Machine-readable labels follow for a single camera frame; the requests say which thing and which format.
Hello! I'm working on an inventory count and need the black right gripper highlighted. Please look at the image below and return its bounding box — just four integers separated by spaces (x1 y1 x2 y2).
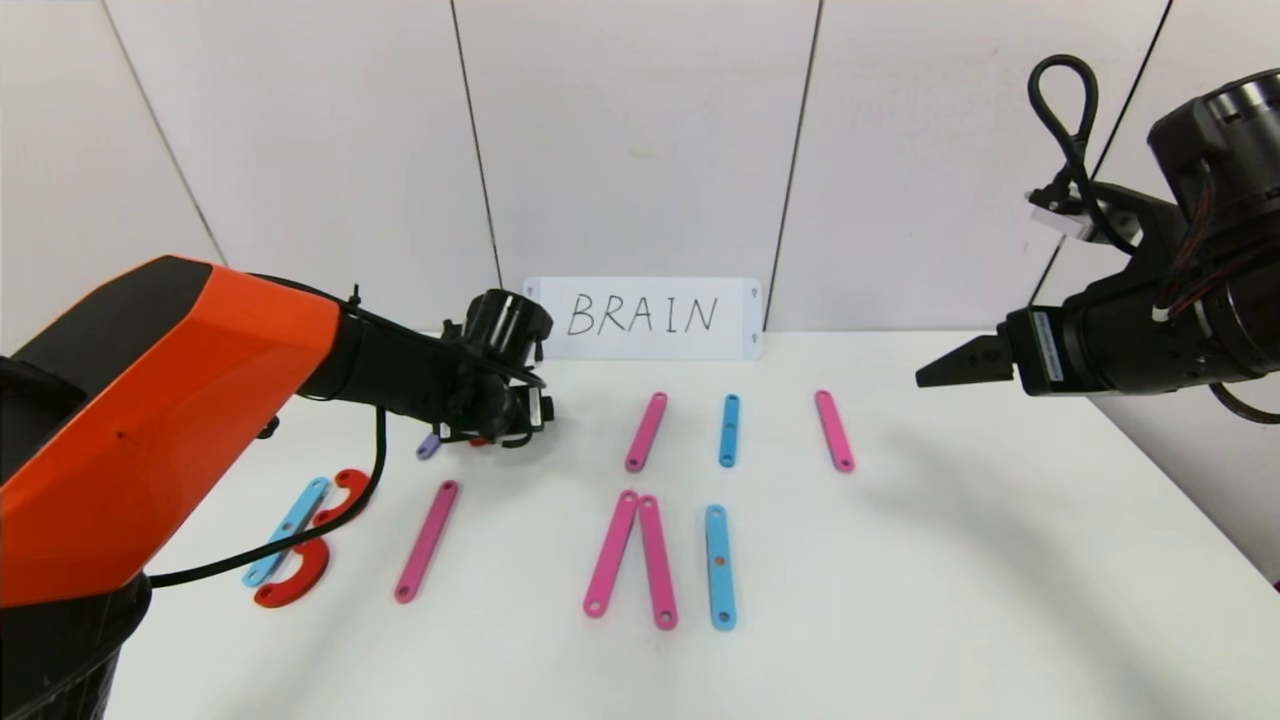
915 287 1200 397

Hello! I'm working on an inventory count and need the pink bar with blue underside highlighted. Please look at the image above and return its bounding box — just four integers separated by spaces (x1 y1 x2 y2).
625 391 670 474

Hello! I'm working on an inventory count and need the long pink bar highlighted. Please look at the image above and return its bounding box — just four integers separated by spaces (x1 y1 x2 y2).
638 494 680 632
394 480 461 605
583 489 641 619

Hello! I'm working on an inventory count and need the white BRAIN sign card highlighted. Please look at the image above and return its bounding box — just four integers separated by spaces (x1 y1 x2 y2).
522 277 763 360

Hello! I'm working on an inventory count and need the long blue bar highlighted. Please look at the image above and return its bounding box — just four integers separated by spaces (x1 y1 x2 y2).
704 504 738 632
241 476 331 588

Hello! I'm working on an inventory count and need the medium red arc piece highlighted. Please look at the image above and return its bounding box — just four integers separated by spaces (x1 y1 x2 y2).
312 468 371 531

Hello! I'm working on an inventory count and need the large red arc piece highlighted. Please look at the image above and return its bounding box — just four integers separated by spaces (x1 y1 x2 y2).
252 540 331 610

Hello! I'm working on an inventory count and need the dark grey robot torso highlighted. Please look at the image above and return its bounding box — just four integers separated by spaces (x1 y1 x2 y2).
0 572 153 720

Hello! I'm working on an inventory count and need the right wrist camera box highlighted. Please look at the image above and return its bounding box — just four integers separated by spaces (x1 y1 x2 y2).
1027 190 1091 241

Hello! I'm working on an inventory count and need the looped black camera cable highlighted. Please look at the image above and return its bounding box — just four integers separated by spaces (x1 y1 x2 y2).
1027 54 1141 256

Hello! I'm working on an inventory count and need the hanging black right arm cable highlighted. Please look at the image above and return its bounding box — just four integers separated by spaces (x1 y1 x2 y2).
1208 380 1280 425

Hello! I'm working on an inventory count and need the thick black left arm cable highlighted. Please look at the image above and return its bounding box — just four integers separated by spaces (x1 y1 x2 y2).
148 405 389 589

